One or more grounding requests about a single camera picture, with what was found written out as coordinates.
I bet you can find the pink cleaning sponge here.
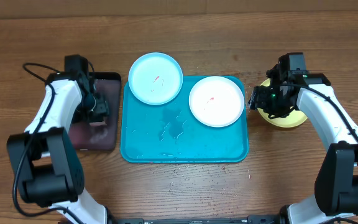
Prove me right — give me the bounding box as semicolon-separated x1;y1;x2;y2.
89;121;107;127

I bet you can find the yellow green plate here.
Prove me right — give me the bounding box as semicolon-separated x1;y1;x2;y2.
256;77;309;129

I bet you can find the light blue plate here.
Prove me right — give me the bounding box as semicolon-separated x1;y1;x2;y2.
128;52;183;105

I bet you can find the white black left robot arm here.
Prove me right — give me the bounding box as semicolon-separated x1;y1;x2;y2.
7;55;115;223

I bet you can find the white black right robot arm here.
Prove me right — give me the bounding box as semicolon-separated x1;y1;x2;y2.
248;52;358;223

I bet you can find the black water tray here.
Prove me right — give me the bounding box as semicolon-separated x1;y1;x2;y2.
68;72;121;151

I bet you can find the teal serving tray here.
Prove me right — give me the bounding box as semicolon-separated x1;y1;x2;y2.
120;76;249;163

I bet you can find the white plate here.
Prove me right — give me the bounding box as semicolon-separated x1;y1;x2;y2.
189;76;245;128

